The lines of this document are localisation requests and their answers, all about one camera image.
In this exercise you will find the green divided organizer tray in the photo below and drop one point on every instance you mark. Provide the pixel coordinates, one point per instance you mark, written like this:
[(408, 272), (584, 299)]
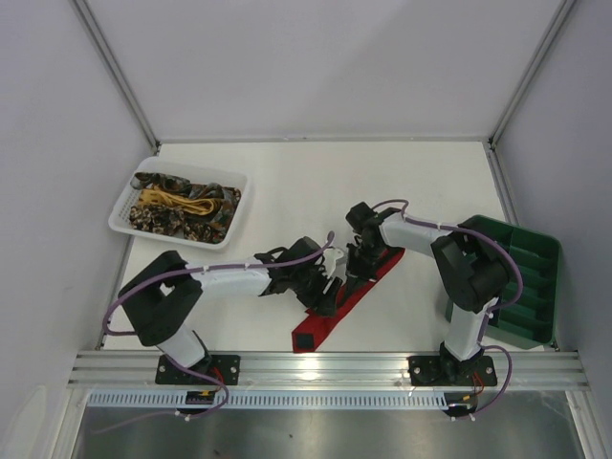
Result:
[(531, 287)]

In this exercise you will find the brown floral tie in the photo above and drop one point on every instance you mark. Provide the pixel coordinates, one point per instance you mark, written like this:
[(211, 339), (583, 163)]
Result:
[(163, 220)]

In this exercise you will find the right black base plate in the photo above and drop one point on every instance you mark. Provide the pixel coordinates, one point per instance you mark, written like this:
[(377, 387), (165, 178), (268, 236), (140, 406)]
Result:
[(432, 370)]

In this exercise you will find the white plastic basket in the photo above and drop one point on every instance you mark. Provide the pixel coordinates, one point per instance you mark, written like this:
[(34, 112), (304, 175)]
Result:
[(197, 174)]

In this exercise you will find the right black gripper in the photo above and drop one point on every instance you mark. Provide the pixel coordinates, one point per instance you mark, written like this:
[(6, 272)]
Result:
[(360, 263)]

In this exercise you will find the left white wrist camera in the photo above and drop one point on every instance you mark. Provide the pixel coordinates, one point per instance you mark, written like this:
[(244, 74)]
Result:
[(333, 258)]

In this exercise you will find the yellow patterned tie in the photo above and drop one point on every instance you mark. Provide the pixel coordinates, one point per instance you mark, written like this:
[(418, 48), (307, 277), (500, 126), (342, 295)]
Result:
[(155, 197)]

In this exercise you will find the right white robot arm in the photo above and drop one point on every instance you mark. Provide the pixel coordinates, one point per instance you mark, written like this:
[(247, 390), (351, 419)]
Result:
[(402, 232)]

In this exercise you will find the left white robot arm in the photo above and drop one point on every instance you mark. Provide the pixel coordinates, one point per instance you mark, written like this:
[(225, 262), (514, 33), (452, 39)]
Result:
[(160, 298)]

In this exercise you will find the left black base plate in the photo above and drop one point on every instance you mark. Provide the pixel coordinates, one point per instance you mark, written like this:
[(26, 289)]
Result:
[(221, 367)]

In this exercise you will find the aluminium mounting rail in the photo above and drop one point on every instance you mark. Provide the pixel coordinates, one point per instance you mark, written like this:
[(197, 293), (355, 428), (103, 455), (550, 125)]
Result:
[(532, 371)]

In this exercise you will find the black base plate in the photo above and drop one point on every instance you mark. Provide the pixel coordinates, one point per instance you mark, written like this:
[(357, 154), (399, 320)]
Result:
[(221, 367), (432, 370)]

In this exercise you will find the dark multicolour patterned tie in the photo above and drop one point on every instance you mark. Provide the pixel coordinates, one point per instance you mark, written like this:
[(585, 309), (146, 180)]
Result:
[(229, 197)]

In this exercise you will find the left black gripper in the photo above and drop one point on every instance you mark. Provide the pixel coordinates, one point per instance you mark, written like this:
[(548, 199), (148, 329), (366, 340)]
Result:
[(323, 295)]

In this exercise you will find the white slotted cable duct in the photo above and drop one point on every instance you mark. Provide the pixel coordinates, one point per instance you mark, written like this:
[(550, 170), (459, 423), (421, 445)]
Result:
[(253, 399)]

